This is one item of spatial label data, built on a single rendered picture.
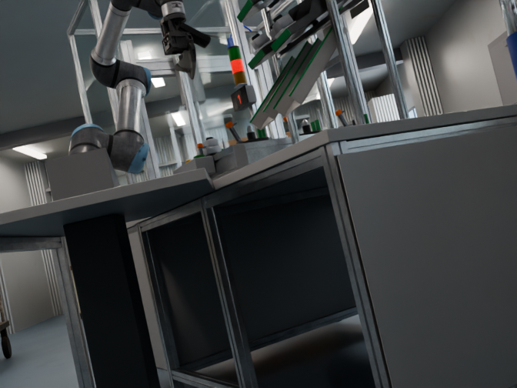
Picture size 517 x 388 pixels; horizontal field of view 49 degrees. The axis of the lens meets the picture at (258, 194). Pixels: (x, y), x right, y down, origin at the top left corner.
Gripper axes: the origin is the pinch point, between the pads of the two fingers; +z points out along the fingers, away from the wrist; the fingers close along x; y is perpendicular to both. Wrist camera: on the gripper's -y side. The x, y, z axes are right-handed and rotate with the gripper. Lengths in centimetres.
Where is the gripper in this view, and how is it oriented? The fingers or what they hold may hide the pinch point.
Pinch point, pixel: (193, 75)
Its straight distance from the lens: 195.7
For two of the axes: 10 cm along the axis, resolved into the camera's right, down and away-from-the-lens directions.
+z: 2.2, 9.7, -0.6
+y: -8.5, 1.6, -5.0
